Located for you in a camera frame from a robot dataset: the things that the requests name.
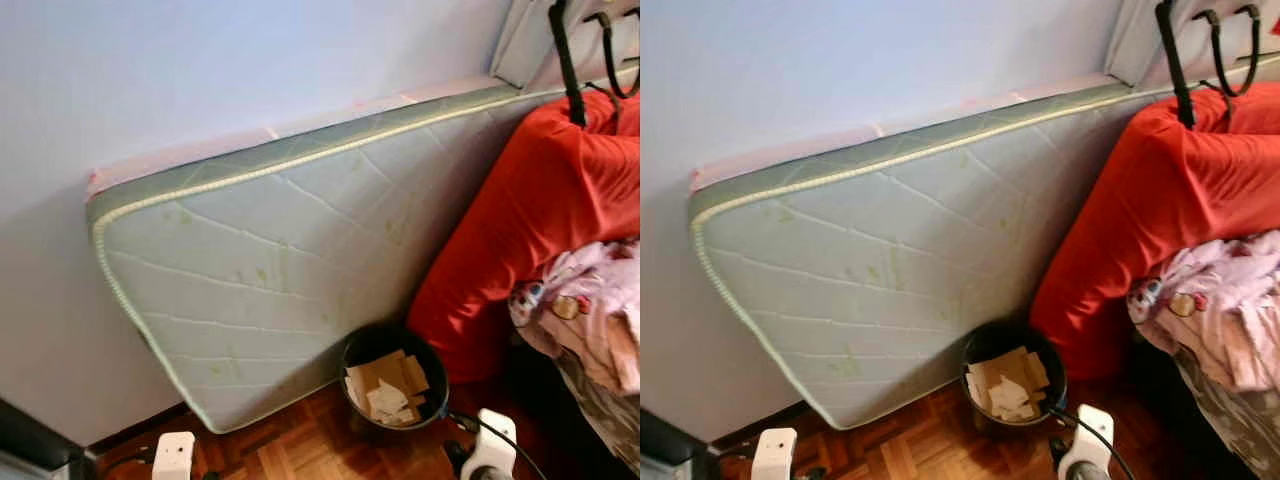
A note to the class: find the bed with beige floral sheet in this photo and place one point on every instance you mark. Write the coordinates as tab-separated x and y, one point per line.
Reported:
1235	425
605	420

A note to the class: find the brown cardboard piece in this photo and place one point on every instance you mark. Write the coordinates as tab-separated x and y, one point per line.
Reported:
1010	368
385	372

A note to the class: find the pink cartoon print blanket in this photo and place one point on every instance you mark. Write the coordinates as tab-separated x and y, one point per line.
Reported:
595	300
1220	300

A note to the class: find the black waste bin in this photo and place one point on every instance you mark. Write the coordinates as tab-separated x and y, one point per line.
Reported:
432	395
1055	385

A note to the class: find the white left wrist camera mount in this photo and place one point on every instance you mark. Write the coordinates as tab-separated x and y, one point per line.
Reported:
174	455
774	452

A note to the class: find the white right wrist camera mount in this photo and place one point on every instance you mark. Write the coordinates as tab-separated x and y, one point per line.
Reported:
496	435
1092	428

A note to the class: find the white crumpled paper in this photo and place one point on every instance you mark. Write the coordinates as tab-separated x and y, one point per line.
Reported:
1008	398
388	402

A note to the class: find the green quilted mattress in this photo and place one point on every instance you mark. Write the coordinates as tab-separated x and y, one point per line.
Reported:
880	270
290	260

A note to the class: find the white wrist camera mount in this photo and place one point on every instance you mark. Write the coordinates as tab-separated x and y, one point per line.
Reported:
774	452
174	455
496	435
1092	428

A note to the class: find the red fabric cushion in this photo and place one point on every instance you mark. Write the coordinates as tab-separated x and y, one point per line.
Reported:
1255	108
530	210
630	115
1150	210

